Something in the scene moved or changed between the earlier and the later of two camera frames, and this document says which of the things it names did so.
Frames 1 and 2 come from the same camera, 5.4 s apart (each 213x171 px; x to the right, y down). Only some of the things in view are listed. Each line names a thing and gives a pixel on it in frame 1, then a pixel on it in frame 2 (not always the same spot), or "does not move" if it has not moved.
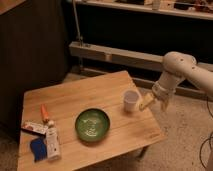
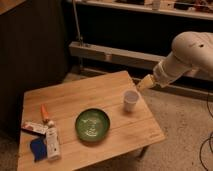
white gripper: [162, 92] -> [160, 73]
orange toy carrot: [45, 116] does not move
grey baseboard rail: [115, 55] does not move
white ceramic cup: [130, 98] does not move
